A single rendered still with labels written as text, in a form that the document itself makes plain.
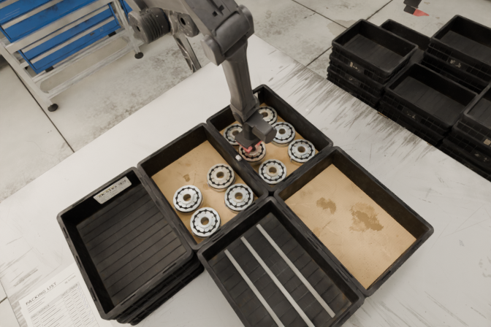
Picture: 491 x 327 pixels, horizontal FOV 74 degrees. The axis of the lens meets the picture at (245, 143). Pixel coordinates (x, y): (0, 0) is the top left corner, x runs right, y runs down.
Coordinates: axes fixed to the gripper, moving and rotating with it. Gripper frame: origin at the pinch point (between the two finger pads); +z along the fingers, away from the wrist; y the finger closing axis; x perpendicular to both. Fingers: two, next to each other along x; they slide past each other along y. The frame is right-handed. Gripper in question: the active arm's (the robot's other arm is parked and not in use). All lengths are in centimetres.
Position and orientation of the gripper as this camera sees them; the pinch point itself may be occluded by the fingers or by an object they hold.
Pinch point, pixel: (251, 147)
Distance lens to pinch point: 121.1
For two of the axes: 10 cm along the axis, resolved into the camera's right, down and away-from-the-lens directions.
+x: -6.9, -5.8, 4.3
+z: 0.5, 5.5, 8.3
